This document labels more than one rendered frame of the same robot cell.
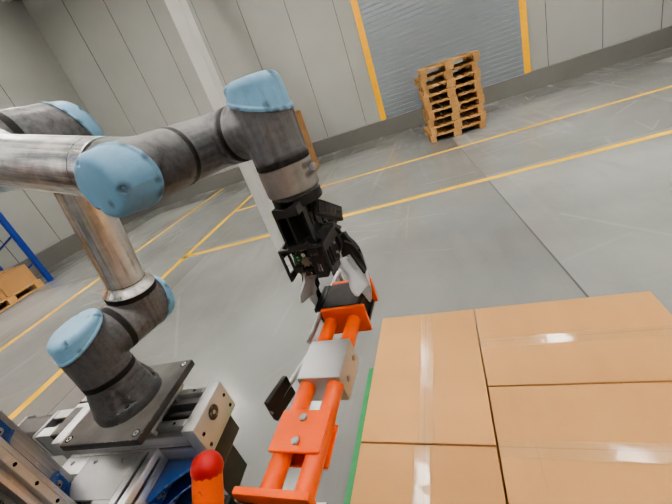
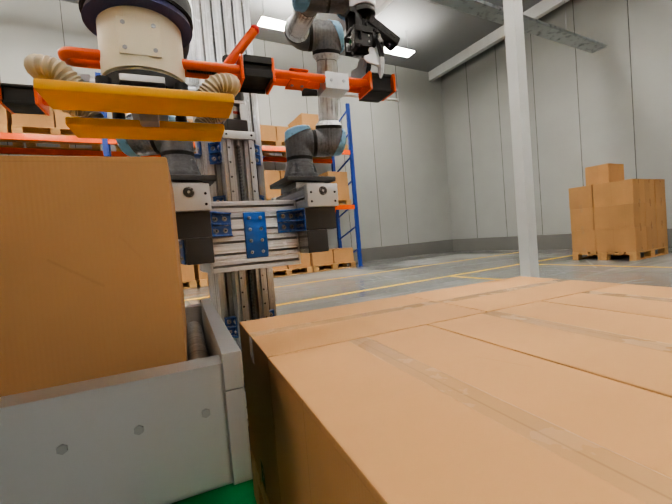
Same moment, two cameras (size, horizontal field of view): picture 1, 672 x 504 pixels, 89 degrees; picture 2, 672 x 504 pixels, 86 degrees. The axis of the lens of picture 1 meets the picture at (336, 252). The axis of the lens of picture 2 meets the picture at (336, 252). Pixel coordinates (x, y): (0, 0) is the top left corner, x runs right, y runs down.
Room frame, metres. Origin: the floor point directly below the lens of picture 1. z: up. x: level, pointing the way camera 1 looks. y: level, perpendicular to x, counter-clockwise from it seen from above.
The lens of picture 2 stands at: (-0.38, -0.63, 0.77)
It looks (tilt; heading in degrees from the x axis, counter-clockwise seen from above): 2 degrees down; 44
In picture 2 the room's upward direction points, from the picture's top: 5 degrees counter-clockwise
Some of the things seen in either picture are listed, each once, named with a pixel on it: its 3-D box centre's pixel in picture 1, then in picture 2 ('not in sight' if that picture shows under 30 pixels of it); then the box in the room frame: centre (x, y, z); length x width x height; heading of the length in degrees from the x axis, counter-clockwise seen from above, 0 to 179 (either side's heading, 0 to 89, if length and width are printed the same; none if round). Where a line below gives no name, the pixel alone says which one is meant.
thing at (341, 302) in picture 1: (350, 304); (376, 86); (0.49, 0.01, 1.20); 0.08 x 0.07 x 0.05; 157
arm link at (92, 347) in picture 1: (91, 345); (299, 142); (0.69, 0.58, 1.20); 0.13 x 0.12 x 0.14; 147
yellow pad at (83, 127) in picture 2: not in sight; (151, 124); (-0.02, 0.33, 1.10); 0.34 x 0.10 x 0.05; 157
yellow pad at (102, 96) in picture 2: not in sight; (144, 93); (-0.10, 0.15, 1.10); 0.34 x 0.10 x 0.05; 157
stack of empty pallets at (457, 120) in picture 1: (448, 97); not in sight; (7.07, -3.16, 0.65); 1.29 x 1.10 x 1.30; 163
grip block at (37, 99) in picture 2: not in sight; (23, 99); (-0.24, 0.60, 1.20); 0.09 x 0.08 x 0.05; 67
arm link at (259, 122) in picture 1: (265, 122); not in sight; (0.48, 0.03, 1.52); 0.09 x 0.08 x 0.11; 57
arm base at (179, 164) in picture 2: not in sight; (179, 167); (0.21, 0.73, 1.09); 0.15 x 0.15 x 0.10
